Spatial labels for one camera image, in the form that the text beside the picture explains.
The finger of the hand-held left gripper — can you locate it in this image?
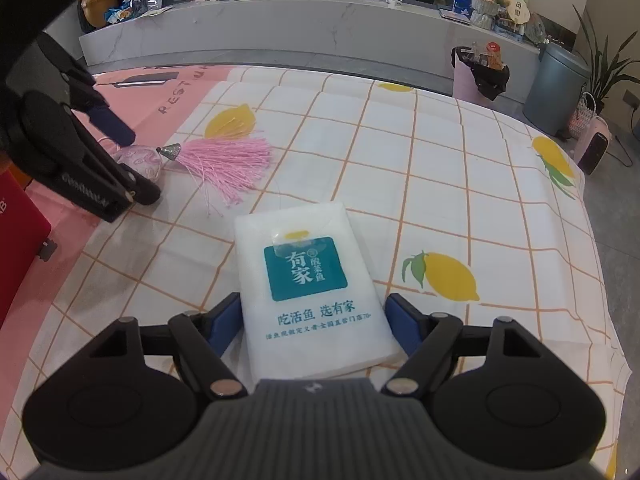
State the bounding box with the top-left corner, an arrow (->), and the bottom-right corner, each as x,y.
35,35 -> 136,145
70,115 -> 161,206

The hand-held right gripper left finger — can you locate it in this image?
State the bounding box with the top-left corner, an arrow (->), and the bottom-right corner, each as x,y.
65,292 -> 247,400

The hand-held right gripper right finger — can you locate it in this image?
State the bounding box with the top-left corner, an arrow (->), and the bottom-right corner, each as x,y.
381,293 -> 568,400

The pink tassel sachet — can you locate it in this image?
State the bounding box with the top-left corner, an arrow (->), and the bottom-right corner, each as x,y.
97,136 -> 274,217

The white tissue pack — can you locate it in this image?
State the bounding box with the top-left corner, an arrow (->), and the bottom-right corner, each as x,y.
234,200 -> 401,382

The pink flat box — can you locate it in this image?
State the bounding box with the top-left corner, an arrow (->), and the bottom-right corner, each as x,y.
25,62 -> 242,242

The blue snack packet pile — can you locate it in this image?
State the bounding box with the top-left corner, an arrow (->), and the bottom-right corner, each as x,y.
105,2 -> 136,25

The gold vase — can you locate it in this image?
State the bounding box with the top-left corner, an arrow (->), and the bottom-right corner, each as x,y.
80,0 -> 121,30

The red transparent box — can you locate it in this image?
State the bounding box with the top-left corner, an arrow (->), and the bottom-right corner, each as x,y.
0,167 -> 57,327

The white marble console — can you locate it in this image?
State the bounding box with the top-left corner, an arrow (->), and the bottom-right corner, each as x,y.
77,0 -> 546,97

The pink bin black liner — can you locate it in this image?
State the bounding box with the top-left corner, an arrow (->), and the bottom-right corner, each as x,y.
450,42 -> 511,102

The pink heater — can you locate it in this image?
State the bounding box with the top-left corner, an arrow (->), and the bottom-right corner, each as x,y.
577,115 -> 614,176

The woven basket bag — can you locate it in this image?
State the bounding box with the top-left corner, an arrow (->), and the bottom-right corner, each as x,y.
567,92 -> 599,140

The grey trash can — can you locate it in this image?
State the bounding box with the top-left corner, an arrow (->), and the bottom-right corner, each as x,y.
522,42 -> 591,137

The tall leaf floor plant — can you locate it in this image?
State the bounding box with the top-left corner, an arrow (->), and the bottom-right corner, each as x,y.
572,5 -> 640,116

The white round fan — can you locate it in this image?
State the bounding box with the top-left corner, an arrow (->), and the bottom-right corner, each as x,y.
502,0 -> 531,29

